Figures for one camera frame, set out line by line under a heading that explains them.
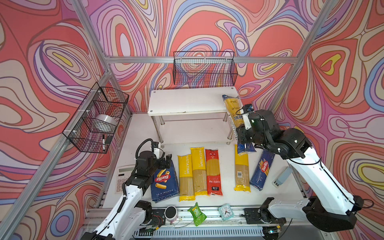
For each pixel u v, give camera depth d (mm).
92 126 720
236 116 626
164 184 783
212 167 885
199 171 870
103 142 719
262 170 859
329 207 383
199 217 733
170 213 706
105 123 703
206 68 967
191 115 740
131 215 580
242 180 839
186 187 803
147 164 627
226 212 734
